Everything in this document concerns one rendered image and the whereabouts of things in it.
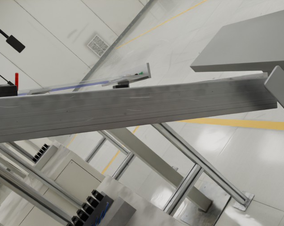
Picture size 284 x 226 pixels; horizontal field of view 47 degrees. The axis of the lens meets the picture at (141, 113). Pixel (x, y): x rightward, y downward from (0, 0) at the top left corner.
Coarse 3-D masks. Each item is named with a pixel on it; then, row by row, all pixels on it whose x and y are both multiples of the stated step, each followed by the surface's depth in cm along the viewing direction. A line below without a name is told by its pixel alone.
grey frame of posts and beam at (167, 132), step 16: (160, 128) 131; (176, 144) 134; (192, 160) 139; (0, 176) 110; (224, 176) 144; (16, 192) 111; (32, 192) 113; (240, 192) 147; (48, 208) 116; (64, 224) 117
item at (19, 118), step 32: (32, 96) 46; (64, 96) 48; (96, 96) 49; (128, 96) 51; (160, 96) 53; (192, 96) 56; (224, 96) 58; (256, 96) 61; (0, 128) 44; (32, 128) 46; (64, 128) 48; (96, 128) 49
